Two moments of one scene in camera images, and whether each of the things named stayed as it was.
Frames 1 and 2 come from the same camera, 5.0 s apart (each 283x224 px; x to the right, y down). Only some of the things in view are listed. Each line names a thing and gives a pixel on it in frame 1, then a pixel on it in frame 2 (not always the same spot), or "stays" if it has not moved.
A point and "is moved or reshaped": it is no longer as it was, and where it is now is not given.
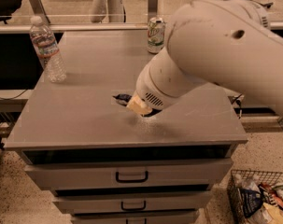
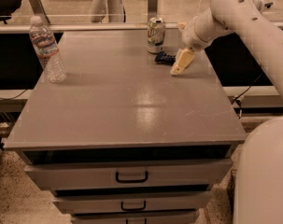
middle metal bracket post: x=152 y=3 stays
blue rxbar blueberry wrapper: x=122 y=99 is moved or reshaped
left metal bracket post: x=35 y=3 stays
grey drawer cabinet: x=106 y=165 stays
